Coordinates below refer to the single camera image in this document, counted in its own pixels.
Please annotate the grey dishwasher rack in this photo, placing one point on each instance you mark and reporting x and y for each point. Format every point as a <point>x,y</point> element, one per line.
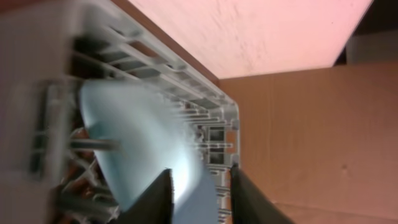
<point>100,40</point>

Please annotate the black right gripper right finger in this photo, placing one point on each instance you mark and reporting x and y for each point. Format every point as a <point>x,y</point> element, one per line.
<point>249,205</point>

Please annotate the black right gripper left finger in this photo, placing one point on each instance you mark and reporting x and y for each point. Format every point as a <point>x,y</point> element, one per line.
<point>153,205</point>

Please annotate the light blue rice bowl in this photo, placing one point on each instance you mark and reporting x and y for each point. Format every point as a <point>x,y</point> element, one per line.
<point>151,139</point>

